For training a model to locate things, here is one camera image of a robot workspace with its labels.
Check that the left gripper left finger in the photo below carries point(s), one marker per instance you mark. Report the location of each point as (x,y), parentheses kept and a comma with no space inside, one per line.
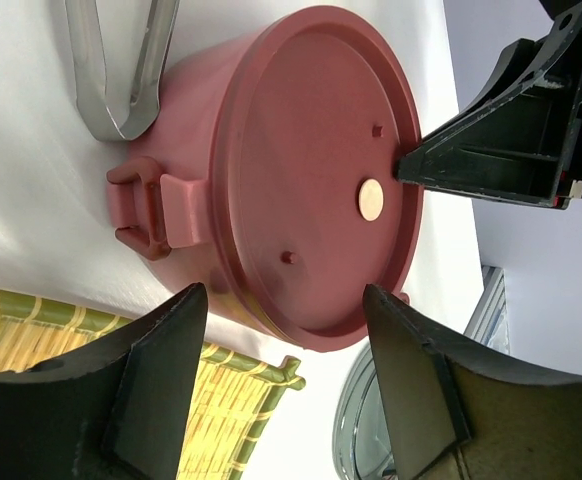
(115,408)

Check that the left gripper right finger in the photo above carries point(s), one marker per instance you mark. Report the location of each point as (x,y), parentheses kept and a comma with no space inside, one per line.
(456,409)

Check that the bamboo woven tray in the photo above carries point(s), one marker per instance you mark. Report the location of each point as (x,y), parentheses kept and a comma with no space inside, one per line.
(233,398)

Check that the red steel bowl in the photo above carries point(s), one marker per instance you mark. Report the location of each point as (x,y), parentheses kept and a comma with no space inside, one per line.
(160,198)

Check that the metal tongs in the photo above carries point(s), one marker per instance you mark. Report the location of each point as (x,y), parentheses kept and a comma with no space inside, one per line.
(118,61)

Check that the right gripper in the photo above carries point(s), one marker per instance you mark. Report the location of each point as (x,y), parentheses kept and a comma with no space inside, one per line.
(520,140)

